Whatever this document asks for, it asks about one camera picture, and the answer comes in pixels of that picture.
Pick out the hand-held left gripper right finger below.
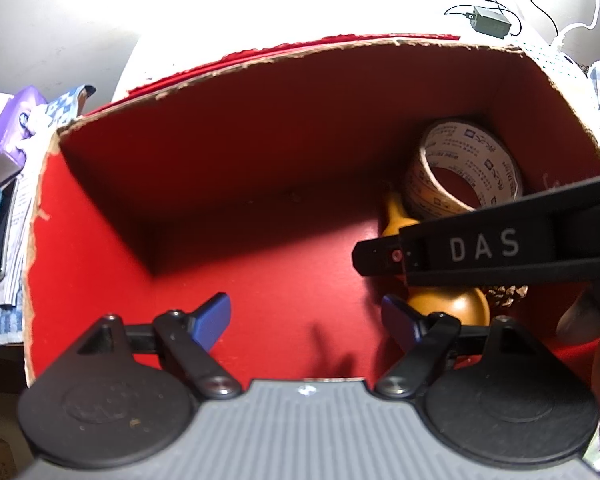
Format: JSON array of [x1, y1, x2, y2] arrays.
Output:
[[375, 294, 548, 401]]

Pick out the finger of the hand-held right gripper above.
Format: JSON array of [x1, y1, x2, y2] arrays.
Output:
[[352, 236, 407, 278]]

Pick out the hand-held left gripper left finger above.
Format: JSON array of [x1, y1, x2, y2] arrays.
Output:
[[72, 291, 243, 401]]

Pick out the yellow wooden gourd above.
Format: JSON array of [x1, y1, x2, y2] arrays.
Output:
[[379, 192, 491, 328]]

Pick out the brown pine cone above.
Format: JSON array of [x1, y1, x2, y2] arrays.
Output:
[[485, 284, 528, 311]]

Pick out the clear packing tape roll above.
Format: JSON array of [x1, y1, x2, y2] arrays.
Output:
[[405, 117, 525, 223]]

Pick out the red cardboard box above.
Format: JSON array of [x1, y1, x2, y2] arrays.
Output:
[[22, 32, 600, 391]]

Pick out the person's right hand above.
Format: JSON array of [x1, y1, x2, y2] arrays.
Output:
[[556, 290, 600, 473]]

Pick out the white power strip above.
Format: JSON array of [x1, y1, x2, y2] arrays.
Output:
[[517, 30, 588, 78]]

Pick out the white printed papers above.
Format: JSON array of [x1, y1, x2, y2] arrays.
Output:
[[0, 160, 43, 306]]

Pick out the blue checkered cloth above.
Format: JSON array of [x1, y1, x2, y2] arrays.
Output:
[[0, 85, 97, 346]]

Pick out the small grey box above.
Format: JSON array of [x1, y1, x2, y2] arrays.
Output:
[[0, 152, 23, 186]]

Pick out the purple tissue packet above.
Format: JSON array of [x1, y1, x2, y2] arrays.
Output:
[[0, 85, 46, 153]]

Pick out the black power adapter with cable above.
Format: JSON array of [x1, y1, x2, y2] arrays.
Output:
[[445, 0, 561, 36]]

